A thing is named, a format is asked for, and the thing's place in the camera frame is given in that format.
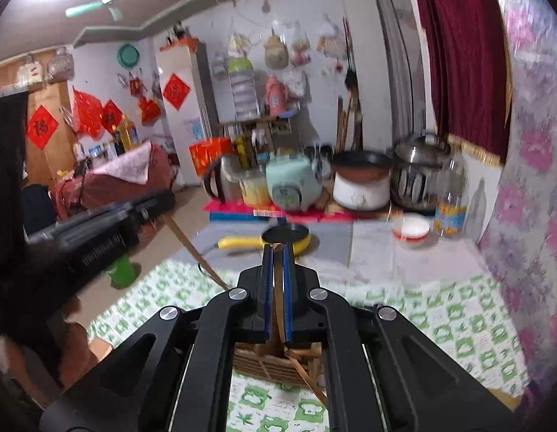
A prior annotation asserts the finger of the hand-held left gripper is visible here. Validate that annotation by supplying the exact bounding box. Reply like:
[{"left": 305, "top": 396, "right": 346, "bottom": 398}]
[{"left": 129, "top": 188, "right": 177, "bottom": 225}]

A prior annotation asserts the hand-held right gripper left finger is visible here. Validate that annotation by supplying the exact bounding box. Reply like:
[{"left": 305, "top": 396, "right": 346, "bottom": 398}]
[{"left": 39, "top": 243, "right": 276, "bottom": 432}]

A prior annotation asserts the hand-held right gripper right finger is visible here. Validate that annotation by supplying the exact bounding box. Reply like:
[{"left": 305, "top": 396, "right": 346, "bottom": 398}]
[{"left": 282, "top": 243, "right": 518, "bottom": 432}]

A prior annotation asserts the long wooden chopstick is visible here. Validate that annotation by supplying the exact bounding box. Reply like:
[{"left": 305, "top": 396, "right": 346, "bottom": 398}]
[
  {"left": 167, "top": 217, "right": 230, "bottom": 291},
  {"left": 272, "top": 243, "right": 292, "bottom": 345}
]

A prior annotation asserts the wooden slatted chopstick holder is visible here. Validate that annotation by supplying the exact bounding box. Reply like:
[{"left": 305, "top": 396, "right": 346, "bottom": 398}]
[{"left": 234, "top": 341, "right": 327, "bottom": 390}]

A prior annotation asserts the person's left hand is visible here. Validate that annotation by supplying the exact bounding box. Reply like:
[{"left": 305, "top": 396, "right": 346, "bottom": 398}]
[{"left": 63, "top": 299, "right": 91, "bottom": 361}]

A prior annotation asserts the red pink quilted cover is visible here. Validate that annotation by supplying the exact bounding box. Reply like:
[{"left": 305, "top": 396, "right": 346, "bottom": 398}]
[{"left": 50, "top": 141, "right": 178, "bottom": 224}]

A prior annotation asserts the yellow frying pan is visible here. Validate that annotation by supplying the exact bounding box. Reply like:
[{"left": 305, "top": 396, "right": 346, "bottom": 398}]
[{"left": 216, "top": 224, "right": 313, "bottom": 258}]

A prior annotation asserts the steel electric kettle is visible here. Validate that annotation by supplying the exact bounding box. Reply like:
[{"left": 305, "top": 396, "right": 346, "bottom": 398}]
[{"left": 202, "top": 155, "right": 240, "bottom": 204}]

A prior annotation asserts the red cardboard box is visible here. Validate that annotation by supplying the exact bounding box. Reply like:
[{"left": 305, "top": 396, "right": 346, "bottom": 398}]
[{"left": 189, "top": 138, "right": 235, "bottom": 177}]

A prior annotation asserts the yellow oil bottle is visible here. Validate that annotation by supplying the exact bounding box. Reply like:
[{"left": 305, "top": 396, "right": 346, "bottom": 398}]
[{"left": 114, "top": 114, "right": 140, "bottom": 152}]

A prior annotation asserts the white refrigerator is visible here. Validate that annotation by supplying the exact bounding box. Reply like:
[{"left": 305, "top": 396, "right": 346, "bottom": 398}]
[{"left": 156, "top": 44, "right": 217, "bottom": 186}]

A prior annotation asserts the pink blue board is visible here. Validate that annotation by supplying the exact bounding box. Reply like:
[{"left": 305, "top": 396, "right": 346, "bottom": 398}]
[{"left": 205, "top": 201, "right": 352, "bottom": 223}]

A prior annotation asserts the brown wooden cabinet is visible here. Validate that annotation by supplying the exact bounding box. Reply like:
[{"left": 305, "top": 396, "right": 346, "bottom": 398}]
[{"left": 0, "top": 51, "right": 78, "bottom": 192}]

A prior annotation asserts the red paper decoration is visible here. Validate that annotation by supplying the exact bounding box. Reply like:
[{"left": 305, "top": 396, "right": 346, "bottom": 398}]
[
  {"left": 162, "top": 73, "right": 193, "bottom": 110},
  {"left": 100, "top": 100, "right": 123, "bottom": 134},
  {"left": 73, "top": 89, "right": 105, "bottom": 139},
  {"left": 26, "top": 104, "right": 60, "bottom": 150},
  {"left": 138, "top": 96, "right": 165, "bottom": 125}
]

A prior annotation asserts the yellow lidded container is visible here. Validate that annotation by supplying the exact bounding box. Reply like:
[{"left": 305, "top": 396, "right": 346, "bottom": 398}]
[{"left": 239, "top": 168, "right": 273, "bottom": 208}]

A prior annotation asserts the mint green rice cooker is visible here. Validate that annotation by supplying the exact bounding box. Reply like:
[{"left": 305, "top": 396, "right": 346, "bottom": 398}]
[{"left": 265, "top": 152, "right": 325, "bottom": 212}]

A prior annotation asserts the white electric cooker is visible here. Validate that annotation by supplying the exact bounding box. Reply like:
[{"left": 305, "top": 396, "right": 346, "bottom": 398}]
[{"left": 332, "top": 167, "right": 391, "bottom": 212}]

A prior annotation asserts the white bowl red rim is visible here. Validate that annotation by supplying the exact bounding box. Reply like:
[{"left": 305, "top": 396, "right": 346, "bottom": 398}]
[{"left": 392, "top": 214, "right": 431, "bottom": 250}]

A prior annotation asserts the dark frying pan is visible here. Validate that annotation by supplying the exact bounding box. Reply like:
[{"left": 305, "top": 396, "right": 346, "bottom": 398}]
[{"left": 331, "top": 150, "right": 394, "bottom": 174}]

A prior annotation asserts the green round plate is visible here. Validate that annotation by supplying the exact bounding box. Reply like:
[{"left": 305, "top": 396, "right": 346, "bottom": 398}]
[{"left": 117, "top": 44, "right": 141, "bottom": 68}]

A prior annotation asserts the silver black pressure cooker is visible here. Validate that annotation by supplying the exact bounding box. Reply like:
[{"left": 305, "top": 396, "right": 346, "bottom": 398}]
[{"left": 390, "top": 133, "right": 451, "bottom": 212}]

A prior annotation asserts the green white printed tablecloth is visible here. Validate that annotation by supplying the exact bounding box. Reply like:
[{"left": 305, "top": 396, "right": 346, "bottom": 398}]
[{"left": 87, "top": 258, "right": 532, "bottom": 432}]

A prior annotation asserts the clear plastic oil bottle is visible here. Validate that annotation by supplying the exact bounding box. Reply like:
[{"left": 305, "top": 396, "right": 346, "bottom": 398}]
[{"left": 434, "top": 146, "right": 469, "bottom": 239}]

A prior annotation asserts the hanging plastic bag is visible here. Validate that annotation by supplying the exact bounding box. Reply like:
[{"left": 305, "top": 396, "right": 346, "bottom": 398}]
[
  {"left": 264, "top": 35, "right": 289, "bottom": 69},
  {"left": 316, "top": 15, "right": 347, "bottom": 58},
  {"left": 290, "top": 22, "right": 312, "bottom": 67}
]

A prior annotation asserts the dark red curtain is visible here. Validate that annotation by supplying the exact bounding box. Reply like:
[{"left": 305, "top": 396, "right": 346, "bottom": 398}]
[{"left": 408, "top": 0, "right": 514, "bottom": 165}]

